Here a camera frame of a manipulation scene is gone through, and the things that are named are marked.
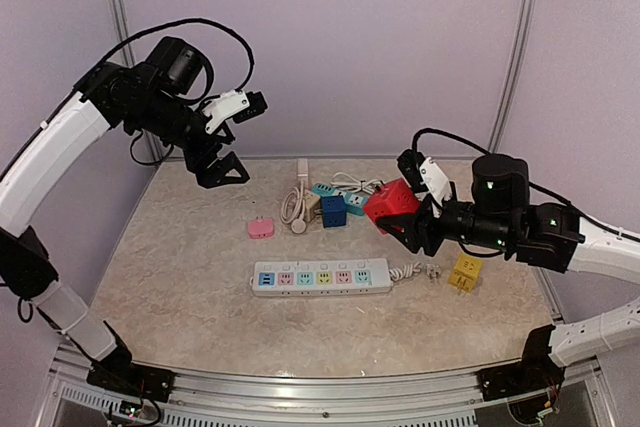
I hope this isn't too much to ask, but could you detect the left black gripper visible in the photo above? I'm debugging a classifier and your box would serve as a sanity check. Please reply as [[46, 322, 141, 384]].
[[130, 87, 251, 188]]

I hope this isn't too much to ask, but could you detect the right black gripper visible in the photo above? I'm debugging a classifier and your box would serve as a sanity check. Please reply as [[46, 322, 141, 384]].
[[377, 186, 516, 257]]

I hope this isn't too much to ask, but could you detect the red cube socket adapter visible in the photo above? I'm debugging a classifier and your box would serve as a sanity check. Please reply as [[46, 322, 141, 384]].
[[363, 178, 421, 223]]

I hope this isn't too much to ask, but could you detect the yellow cube socket adapter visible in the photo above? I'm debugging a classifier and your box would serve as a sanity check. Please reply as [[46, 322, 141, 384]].
[[448, 253, 484, 293]]

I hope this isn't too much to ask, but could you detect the dark blue cube socket adapter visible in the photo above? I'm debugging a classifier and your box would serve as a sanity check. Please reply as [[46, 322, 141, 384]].
[[321, 196, 347, 228]]

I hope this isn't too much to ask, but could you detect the white multicolour power strip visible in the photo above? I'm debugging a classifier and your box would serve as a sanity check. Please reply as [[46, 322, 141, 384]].
[[251, 258, 393, 298]]

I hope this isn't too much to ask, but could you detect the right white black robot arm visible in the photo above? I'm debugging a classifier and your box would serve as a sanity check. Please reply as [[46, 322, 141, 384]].
[[374, 151, 639, 283]]

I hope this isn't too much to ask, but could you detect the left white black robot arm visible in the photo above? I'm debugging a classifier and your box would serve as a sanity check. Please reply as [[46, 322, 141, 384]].
[[1, 37, 267, 392]]

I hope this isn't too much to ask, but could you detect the pink flat plug adapter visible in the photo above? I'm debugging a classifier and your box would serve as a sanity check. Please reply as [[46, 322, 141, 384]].
[[247, 217, 275, 240]]

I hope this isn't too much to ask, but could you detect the teal power strip with cord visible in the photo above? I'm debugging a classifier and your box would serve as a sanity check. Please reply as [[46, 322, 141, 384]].
[[311, 172, 383, 216]]

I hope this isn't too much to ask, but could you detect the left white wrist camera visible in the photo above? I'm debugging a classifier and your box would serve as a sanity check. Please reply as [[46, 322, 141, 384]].
[[200, 90, 268, 135]]

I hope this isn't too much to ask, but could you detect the beige extension cord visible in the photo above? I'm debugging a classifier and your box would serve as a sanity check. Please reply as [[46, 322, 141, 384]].
[[278, 158, 322, 235]]

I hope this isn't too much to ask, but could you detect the aluminium front frame rail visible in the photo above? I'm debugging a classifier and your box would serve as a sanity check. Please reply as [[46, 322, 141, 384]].
[[32, 343, 621, 426]]

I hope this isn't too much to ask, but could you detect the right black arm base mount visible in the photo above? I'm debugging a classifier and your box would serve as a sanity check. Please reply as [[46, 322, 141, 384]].
[[476, 325, 565, 401]]

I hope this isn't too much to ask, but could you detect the right aluminium corner post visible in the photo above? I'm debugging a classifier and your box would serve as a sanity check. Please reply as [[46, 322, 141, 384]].
[[487, 0, 536, 152]]

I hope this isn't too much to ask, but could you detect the aluminium corner post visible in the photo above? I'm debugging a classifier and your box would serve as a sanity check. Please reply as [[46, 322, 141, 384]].
[[487, 0, 536, 152], [108, 0, 164, 161]]

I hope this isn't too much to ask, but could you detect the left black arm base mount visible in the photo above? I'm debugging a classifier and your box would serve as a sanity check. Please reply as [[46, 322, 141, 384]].
[[87, 321, 176, 403]]

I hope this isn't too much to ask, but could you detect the left aluminium corner post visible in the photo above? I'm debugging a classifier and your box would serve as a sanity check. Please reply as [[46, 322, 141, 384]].
[[108, 0, 164, 161]]

